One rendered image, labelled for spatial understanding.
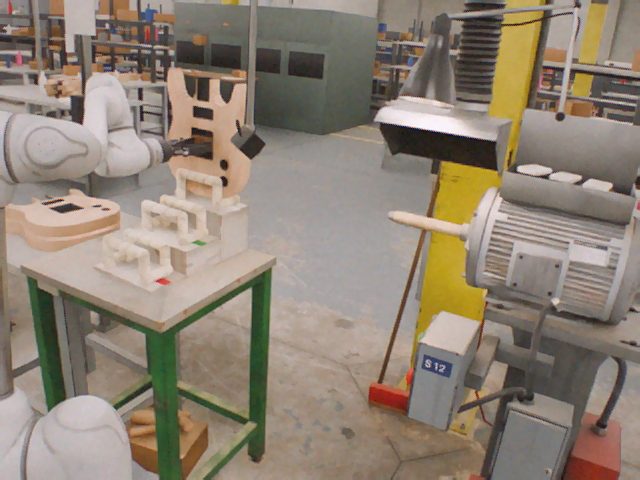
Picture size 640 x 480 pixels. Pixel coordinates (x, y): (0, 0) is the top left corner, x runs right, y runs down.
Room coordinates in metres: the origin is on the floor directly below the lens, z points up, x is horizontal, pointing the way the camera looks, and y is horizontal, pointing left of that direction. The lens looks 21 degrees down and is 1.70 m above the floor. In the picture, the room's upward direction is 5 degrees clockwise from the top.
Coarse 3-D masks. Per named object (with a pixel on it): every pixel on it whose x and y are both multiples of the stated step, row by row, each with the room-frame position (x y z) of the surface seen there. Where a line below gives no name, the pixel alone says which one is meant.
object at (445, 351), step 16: (448, 320) 1.05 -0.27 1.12; (464, 320) 1.06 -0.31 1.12; (432, 336) 0.98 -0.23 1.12; (448, 336) 0.98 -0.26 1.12; (464, 336) 0.99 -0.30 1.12; (416, 352) 0.97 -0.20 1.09; (432, 352) 0.94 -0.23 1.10; (448, 352) 0.93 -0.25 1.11; (464, 352) 0.93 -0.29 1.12; (416, 368) 0.96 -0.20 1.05; (432, 368) 0.94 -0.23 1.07; (448, 368) 0.93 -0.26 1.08; (464, 368) 0.95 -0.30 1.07; (416, 384) 0.95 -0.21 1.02; (432, 384) 0.94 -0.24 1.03; (448, 384) 0.92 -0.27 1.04; (416, 400) 0.95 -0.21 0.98; (432, 400) 0.94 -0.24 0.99; (448, 400) 0.92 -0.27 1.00; (480, 400) 1.03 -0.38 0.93; (416, 416) 0.95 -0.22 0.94; (432, 416) 0.93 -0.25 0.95; (448, 416) 0.92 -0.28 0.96
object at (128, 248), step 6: (108, 240) 1.50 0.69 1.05; (114, 240) 1.50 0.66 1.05; (120, 240) 1.50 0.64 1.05; (114, 246) 1.49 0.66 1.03; (120, 246) 1.47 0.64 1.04; (126, 246) 1.47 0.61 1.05; (132, 246) 1.46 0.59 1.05; (138, 246) 1.46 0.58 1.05; (126, 252) 1.46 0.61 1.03; (132, 252) 1.45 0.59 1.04; (138, 252) 1.44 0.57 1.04; (144, 252) 1.43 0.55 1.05; (138, 258) 1.44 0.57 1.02
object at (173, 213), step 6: (144, 204) 1.65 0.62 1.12; (150, 204) 1.64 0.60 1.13; (156, 204) 1.63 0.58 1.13; (150, 210) 1.64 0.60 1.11; (156, 210) 1.62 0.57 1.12; (162, 210) 1.61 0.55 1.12; (168, 210) 1.60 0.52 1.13; (174, 210) 1.59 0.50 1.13; (168, 216) 1.60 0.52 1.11; (174, 216) 1.58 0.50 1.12; (180, 216) 1.57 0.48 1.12; (186, 216) 1.58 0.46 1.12
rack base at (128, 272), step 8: (120, 264) 1.56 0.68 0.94; (128, 264) 1.56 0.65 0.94; (136, 264) 1.57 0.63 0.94; (152, 264) 1.58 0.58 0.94; (104, 272) 1.50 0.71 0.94; (112, 272) 1.49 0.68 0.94; (120, 272) 1.50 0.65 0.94; (128, 272) 1.50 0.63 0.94; (136, 272) 1.51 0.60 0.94; (176, 272) 1.54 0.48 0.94; (120, 280) 1.46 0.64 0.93; (128, 280) 1.45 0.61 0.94; (136, 280) 1.46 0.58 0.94; (176, 280) 1.49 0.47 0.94; (144, 288) 1.41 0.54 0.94; (152, 288) 1.41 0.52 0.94; (160, 288) 1.43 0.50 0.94
